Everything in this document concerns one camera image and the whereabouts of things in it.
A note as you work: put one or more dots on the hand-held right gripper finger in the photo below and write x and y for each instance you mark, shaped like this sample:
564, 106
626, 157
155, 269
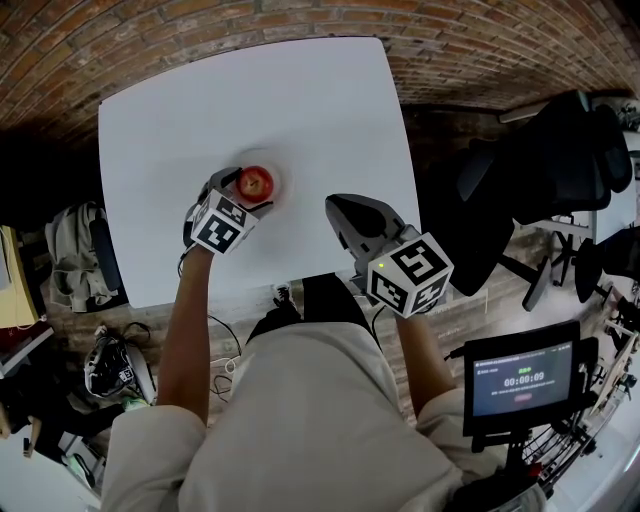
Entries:
367, 210
340, 220

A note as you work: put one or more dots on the yellow desk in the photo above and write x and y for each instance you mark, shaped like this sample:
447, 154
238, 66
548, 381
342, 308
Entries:
22, 290

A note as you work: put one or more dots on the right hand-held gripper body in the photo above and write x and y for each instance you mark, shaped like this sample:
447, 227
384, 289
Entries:
409, 272

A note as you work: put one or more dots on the white desk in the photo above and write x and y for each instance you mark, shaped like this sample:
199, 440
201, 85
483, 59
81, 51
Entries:
612, 210

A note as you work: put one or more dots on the black and white backpack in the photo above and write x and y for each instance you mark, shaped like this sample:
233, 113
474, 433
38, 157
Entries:
112, 367

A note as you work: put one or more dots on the white plate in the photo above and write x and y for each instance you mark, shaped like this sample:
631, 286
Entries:
283, 176

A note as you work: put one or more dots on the person's left forearm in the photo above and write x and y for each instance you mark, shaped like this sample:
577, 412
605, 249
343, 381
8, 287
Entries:
186, 330

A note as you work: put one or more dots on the person's black and white shoe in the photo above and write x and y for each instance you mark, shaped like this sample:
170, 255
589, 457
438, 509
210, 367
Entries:
282, 294

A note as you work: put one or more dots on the small black office chair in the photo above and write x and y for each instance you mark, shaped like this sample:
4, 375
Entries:
595, 270

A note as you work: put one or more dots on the black monitor with timer screen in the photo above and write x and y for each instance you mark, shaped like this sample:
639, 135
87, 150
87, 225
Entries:
522, 382

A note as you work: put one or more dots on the person's black trousers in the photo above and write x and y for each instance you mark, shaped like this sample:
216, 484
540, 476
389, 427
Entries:
325, 305

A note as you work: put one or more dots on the chair with beige jacket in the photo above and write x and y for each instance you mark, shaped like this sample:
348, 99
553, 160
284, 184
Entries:
75, 260

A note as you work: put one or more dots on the red apple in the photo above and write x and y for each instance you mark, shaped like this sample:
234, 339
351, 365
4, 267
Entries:
255, 183

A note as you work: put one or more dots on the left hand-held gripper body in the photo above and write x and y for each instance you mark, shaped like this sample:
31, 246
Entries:
222, 224

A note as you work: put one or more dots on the person's right forearm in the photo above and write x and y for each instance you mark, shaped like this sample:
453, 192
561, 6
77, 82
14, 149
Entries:
425, 360

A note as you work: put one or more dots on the large black office chair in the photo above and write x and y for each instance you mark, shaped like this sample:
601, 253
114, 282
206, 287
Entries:
530, 170

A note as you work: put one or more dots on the person's beige shirt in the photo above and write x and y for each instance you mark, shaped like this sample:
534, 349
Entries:
310, 425

